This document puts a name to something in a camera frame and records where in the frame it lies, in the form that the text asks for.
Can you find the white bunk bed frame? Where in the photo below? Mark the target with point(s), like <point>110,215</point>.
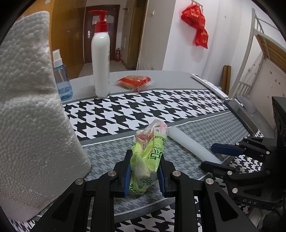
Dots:
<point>264,43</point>

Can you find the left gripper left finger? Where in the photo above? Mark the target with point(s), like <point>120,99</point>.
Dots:
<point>88,204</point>

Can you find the white remote control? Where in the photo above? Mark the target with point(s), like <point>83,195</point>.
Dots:
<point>210,86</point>

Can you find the red hanging bags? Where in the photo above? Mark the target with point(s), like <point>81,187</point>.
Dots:
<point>193,16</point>

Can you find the green tissue packet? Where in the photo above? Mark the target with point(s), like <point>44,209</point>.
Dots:
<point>147,149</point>

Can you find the red fire extinguisher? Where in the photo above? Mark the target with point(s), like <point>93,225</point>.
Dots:
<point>118,55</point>

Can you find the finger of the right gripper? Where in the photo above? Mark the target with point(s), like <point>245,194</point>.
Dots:
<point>217,169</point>
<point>226,149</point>

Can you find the wall coat hook rail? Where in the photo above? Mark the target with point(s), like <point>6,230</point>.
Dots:
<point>197,3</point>

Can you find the red snack packet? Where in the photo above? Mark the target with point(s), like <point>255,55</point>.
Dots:
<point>135,82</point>

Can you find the blue spray bottle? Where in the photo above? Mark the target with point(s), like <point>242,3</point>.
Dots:
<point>61,77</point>

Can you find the white red pump bottle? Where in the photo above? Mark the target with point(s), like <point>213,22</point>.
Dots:
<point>100,49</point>

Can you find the dark brown entrance door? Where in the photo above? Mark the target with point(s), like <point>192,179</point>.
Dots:
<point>90,20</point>

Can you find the wooden wardrobe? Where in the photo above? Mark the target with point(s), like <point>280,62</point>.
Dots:
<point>66,30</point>

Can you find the wooden side door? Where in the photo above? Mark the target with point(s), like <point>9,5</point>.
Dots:
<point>136,33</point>

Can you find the white foam box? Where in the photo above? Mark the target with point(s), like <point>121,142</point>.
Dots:
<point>41,155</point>

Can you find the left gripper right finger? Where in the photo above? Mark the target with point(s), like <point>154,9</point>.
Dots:
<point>202,203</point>

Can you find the houndstooth table mat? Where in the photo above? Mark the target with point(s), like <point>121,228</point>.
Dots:
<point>108,127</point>

